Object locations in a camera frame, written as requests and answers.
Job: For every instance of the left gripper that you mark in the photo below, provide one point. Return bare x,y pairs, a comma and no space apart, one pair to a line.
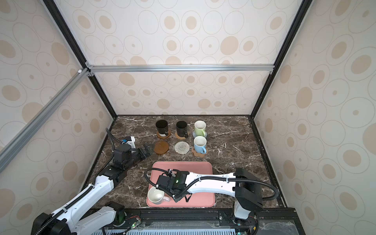
142,152

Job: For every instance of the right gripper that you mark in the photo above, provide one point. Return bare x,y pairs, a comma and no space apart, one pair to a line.
170,194

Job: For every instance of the brown wooden coaster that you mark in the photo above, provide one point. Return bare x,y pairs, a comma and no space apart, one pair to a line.
163,136
161,147

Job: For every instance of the white mug pink handle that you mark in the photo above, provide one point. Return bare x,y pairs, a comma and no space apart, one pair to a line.
157,196

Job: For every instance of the black mug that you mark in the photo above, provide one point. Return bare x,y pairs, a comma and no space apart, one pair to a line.
162,126
182,129

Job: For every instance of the multicolour woven coaster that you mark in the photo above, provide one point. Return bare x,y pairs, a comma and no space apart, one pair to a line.
182,148

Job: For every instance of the cork paw coaster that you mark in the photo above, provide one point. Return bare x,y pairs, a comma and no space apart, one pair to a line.
198,154

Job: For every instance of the woven rattan coaster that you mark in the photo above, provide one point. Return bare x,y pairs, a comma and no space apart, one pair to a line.
178,137

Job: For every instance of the white mug blue handle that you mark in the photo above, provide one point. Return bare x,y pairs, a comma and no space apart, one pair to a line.
200,144

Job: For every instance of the green mug white inside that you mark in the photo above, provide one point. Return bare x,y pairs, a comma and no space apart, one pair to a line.
200,128

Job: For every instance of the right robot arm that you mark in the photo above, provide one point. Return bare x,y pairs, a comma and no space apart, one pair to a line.
247,189

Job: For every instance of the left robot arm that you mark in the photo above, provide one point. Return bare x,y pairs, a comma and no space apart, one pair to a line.
70,220

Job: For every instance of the pink plastic tray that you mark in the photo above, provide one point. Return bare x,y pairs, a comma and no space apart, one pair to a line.
197,200

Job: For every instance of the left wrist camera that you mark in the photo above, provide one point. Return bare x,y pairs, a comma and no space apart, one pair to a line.
130,140

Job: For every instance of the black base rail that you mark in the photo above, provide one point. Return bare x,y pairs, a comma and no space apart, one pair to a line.
183,221

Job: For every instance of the horizontal aluminium frame bar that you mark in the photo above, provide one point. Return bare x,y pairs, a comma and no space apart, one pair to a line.
181,68

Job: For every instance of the left aluminium frame bar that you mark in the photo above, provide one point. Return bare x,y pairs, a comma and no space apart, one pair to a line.
22,138

